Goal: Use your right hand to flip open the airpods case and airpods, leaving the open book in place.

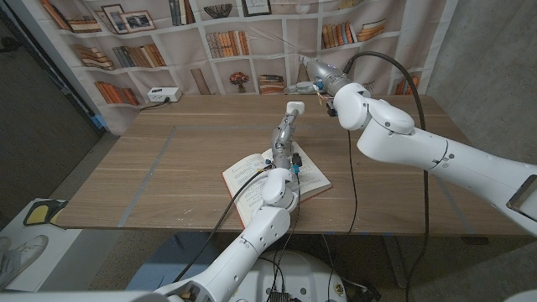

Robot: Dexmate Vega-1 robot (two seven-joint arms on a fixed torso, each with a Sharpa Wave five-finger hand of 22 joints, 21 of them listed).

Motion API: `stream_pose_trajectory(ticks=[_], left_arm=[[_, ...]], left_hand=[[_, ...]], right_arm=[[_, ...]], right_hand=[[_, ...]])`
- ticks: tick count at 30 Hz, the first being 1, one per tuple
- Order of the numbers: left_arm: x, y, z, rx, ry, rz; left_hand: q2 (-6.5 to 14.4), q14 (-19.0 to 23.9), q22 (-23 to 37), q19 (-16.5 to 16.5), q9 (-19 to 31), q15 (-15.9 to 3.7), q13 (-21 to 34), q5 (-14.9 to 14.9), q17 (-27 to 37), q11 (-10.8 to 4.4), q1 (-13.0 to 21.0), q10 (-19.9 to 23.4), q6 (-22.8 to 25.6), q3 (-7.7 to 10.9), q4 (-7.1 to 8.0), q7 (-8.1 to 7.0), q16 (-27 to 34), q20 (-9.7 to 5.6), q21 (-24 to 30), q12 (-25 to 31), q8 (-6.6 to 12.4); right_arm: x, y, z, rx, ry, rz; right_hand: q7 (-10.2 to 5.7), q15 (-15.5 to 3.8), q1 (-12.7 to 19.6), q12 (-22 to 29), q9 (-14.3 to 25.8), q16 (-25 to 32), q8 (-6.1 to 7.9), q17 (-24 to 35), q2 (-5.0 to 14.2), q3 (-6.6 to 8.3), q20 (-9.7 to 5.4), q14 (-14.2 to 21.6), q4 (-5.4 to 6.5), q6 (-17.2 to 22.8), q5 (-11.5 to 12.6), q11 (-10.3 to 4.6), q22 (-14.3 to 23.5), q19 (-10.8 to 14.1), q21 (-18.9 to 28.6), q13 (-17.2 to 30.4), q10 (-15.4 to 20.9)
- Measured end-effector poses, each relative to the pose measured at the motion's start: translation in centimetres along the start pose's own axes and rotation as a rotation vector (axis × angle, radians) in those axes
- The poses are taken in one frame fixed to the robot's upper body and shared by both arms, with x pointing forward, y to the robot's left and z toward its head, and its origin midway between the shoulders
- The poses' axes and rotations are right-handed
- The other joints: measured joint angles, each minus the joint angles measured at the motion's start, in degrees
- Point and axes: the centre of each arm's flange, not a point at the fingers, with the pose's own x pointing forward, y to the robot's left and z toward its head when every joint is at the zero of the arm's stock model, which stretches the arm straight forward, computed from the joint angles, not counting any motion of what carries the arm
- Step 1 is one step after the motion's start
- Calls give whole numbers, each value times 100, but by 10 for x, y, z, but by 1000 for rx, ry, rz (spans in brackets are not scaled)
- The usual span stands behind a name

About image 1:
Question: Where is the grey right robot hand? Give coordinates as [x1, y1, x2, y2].
[284, 54, 353, 98]

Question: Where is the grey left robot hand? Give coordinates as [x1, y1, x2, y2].
[270, 108, 301, 169]

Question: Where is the open book red cover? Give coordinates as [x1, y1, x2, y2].
[222, 141, 333, 231]

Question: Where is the printed bookshelf backdrop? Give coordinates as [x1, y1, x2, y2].
[8, 0, 459, 136]

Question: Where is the white power strip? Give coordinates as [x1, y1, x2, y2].
[147, 86, 183, 104]

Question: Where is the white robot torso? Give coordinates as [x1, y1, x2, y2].
[238, 250, 348, 302]

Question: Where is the blue floor mat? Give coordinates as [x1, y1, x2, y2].
[125, 232, 236, 293]

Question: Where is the grey table leg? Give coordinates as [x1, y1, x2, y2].
[383, 235, 410, 290]

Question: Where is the black floor adapter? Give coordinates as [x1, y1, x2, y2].
[344, 279, 382, 302]

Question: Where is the white floor board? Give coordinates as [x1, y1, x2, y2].
[0, 197, 83, 293]

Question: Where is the yellow and black pad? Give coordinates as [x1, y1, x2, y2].
[23, 199, 70, 227]

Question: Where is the white sneaker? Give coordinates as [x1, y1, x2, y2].
[0, 234, 50, 289]

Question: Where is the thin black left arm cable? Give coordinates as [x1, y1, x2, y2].
[263, 171, 302, 302]

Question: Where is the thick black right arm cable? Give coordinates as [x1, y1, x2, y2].
[342, 50, 431, 302]

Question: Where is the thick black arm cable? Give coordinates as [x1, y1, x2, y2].
[172, 164, 274, 284]
[342, 50, 431, 302]

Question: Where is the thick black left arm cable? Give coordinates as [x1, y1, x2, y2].
[172, 164, 274, 284]

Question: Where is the black power strip cable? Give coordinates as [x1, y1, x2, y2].
[139, 98, 171, 112]

